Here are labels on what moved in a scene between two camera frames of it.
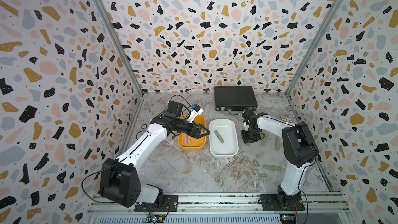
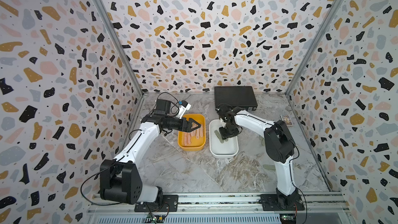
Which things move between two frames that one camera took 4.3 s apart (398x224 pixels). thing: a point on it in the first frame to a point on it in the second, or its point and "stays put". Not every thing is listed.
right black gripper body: [248, 136] to [226, 132]
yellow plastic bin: [196, 143] stays put
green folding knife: [222, 141] stays put
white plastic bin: [227, 128] stays put
